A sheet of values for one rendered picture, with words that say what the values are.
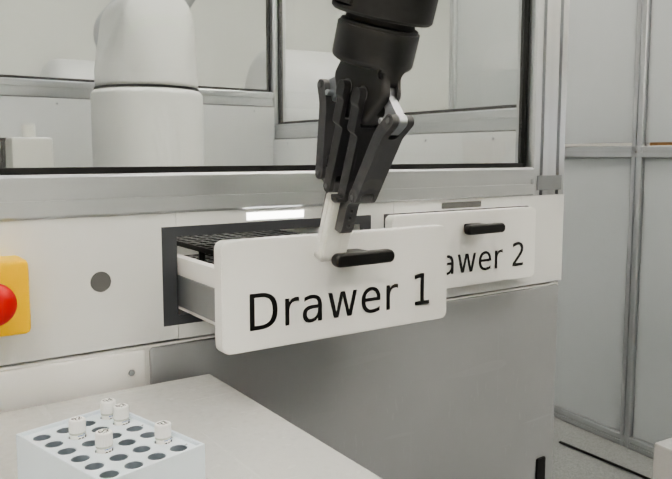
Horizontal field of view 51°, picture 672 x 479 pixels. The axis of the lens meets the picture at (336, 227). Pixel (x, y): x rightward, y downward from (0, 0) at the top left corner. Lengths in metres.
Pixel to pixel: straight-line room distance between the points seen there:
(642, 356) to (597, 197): 0.57
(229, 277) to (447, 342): 0.48
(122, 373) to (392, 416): 0.40
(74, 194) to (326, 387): 0.41
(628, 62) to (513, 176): 1.55
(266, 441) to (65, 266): 0.29
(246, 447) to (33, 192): 0.33
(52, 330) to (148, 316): 0.10
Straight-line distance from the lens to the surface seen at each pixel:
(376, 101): 0.64
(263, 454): 0.63
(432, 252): 0.83
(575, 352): 2.85
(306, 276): 0.73
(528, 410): 1.25
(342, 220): 0.69
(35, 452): 0.59
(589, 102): 2.74
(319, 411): 0.97
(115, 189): 0.79
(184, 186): 0.82
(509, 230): 1.12
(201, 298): 0.77
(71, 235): 0.79
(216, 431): 0.68
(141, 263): 0.81
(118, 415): 0.61
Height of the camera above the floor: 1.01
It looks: 6 degrees down
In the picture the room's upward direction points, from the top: straight up
